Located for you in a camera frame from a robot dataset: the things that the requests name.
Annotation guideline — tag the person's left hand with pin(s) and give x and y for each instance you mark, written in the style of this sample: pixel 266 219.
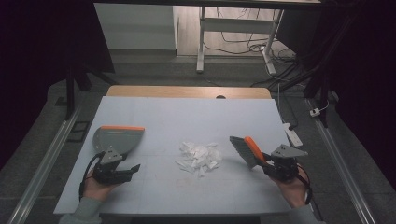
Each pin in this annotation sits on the person's left hand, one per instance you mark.
pixel 96 189

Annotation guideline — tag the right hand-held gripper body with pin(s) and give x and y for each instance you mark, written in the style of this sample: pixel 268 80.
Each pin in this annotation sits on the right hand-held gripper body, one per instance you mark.
pixel 285 166

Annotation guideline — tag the white power strip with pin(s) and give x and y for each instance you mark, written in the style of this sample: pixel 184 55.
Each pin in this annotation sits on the white power strip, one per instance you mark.
pixel 293 135

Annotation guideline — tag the black metal stand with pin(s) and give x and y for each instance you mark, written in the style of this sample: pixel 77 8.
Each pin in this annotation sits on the black metal stand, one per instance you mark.
pixel 320 77

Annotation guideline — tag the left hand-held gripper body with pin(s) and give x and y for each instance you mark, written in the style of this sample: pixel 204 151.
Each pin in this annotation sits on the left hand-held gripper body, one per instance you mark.
pixel 109 172

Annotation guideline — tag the aluminium rail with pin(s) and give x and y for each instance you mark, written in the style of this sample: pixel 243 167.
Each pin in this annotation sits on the aluminium rail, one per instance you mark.
pixel 342 168
pixel 46 161

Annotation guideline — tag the black curtain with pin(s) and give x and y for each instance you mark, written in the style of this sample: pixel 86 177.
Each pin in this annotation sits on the black curtain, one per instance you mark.
pixel 37 62
pixel 367 77

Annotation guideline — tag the small white adapter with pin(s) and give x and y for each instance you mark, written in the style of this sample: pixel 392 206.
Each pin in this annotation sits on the small white adapter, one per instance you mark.
pixel 314 112

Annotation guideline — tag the wooden table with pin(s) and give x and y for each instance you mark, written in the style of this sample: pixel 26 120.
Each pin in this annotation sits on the wooden table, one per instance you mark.
pixel 186 91

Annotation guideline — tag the pile of white paper scraps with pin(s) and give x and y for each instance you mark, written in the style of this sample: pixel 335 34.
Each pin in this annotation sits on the pile of white paper scraps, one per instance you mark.
pixel 199 157

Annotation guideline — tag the person's right hand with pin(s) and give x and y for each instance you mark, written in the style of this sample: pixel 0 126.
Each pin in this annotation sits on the person's right hand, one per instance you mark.
pixel 292 191

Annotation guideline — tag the white desk frame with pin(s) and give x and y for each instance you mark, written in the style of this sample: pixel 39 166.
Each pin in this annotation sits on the white desk frame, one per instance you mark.
pixel 233 25

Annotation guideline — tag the pale blue table board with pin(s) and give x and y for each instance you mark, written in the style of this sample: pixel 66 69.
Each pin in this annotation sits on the pale blue table board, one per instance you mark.
pixel 155 199

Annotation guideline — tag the orange brush with grey bristles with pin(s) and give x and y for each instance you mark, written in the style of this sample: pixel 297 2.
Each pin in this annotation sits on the orange brush with grey bristles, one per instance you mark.
pixel 246 151

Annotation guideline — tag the grey dustpan with orange edge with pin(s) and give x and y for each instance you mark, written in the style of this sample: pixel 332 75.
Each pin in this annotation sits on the grey dustpan with orange edge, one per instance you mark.
pixel 118 140

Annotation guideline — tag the black tripod stand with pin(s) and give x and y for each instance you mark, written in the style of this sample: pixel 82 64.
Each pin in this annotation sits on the black tripod stand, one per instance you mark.
pixel 71 93

